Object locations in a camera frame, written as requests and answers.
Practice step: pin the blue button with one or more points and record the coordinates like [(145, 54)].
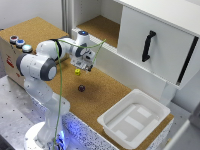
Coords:
[(20, 42)]

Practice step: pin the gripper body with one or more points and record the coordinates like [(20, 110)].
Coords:
[(81, 60)]

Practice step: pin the green button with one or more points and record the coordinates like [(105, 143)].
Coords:
[(27, 48)]

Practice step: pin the yellow block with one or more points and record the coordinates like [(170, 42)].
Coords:
[(77, 71)]

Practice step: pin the white cabinet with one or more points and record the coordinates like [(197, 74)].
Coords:
[(110, 63)]

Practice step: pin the white plastic box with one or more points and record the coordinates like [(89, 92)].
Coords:
[(134, 118)]

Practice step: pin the white sliding door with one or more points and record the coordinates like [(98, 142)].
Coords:
[(156, 46)]

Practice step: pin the red button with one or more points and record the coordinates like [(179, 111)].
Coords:
[(14, 39)]

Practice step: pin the purple block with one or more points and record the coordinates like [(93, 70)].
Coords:
[(81, 88)]

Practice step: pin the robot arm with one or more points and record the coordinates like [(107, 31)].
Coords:
[(36, 66)]

